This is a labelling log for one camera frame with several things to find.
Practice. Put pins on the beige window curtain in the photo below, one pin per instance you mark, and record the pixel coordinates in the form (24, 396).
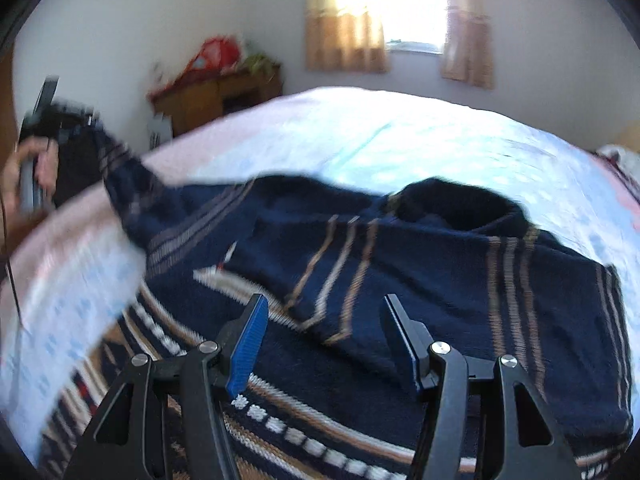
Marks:
(467, 35)
(345, 35)

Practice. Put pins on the red bag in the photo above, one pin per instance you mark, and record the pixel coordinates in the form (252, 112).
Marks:
(215, 52)

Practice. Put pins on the blue dotted bed sheet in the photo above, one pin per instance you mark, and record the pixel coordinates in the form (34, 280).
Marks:
(380, 135)

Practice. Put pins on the patterned white pillow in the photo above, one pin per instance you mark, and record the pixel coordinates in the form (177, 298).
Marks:
(620, 160)

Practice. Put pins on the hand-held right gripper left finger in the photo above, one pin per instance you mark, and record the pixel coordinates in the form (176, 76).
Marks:
(247, 347)

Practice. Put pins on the bright window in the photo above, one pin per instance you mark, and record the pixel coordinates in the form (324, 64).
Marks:
(400, 5)

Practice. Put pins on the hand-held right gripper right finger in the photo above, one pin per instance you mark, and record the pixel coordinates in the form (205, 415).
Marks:
(406, 345)

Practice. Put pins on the wooden cabinet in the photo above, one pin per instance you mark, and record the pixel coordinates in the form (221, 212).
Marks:
(215, 97)

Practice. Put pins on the navy striped knit sweater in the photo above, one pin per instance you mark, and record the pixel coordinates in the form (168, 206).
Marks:
(400, 280)

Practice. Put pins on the person's left hand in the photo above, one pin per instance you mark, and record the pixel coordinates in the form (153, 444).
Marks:
(37, 165)

